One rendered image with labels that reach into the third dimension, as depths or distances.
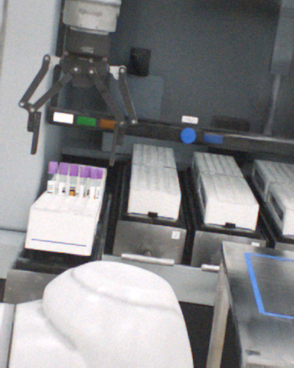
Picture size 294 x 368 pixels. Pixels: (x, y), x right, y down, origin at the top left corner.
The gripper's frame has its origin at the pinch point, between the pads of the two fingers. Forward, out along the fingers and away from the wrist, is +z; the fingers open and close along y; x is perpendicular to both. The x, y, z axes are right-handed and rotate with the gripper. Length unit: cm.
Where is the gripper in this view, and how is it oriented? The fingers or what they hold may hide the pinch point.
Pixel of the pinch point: (73, 152)
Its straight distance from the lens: 176.2
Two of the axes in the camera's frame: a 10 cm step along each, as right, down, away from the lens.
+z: -1.5, 9.7, 1.8
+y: 9.9, 1.5, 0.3
